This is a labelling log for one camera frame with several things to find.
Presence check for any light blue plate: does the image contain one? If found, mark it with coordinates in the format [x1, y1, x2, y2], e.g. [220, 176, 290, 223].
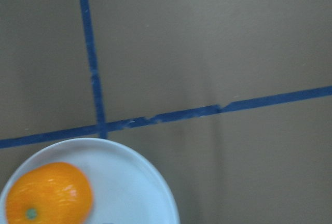
[1, 138, 180, 223]

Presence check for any orange mandarin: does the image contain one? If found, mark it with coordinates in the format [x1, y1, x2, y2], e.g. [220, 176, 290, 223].
[5, 162, 93, 223]

